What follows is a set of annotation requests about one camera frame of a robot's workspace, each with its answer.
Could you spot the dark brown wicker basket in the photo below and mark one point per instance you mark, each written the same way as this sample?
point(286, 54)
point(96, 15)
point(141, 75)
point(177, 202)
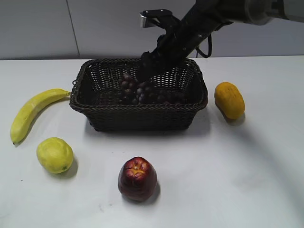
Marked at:
point(96, 87)

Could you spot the purple grape bunch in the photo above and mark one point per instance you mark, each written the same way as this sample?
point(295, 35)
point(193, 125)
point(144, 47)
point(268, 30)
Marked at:
point(132, 92)

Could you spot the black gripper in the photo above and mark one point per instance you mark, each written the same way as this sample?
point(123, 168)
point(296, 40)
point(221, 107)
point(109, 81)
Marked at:
point(181, 38)

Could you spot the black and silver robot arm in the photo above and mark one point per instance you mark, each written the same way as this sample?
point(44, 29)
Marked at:
point(256, 12)

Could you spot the yellow banana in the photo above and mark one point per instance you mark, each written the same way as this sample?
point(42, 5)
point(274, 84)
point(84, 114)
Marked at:
point(28, 112)

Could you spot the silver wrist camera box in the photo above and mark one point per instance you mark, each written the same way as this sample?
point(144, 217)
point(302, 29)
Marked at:
point(162, 18)

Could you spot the orange-yellow mango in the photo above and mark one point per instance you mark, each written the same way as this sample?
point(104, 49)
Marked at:
point(229, 100)

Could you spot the dark red apple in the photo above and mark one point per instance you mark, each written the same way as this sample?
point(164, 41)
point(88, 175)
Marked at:
point(137, 179)

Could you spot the yellow-green lemon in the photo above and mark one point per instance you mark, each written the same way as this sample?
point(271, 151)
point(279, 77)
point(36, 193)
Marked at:
point(55, 155)

